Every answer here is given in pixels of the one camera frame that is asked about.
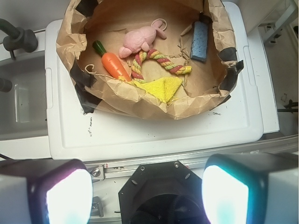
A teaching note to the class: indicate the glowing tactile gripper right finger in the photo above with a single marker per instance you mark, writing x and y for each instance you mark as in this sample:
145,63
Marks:
251,188

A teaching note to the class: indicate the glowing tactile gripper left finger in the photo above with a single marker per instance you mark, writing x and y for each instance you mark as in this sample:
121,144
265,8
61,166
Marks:
45,191

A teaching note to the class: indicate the white plastic bin lid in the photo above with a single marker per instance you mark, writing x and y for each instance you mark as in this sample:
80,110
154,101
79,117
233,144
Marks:
108,136

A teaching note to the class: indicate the clear plastic storage bin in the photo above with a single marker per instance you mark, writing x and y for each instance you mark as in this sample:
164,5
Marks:
23,108

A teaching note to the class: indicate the crumpled brown paper bag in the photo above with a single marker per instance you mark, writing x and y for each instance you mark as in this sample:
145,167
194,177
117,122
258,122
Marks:
207,86

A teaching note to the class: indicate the orange toy carrot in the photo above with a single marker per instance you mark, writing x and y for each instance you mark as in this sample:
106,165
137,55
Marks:
111,63

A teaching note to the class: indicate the yellow knitted cloth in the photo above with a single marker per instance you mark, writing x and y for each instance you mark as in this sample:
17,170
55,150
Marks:
163,88

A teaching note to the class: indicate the blue sponge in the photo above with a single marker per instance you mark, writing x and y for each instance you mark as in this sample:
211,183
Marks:
199,42

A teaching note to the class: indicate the pink plush mouse toy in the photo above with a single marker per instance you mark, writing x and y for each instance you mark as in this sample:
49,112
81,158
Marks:
142,38

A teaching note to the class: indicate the black octagonal mount plate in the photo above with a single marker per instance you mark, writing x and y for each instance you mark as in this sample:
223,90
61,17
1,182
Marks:
162,193

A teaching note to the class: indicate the multicolored braided rope toy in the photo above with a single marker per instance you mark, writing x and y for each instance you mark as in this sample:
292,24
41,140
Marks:
157,59

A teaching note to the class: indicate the grey metal clamp post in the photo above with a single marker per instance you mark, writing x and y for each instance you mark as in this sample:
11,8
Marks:
18,38

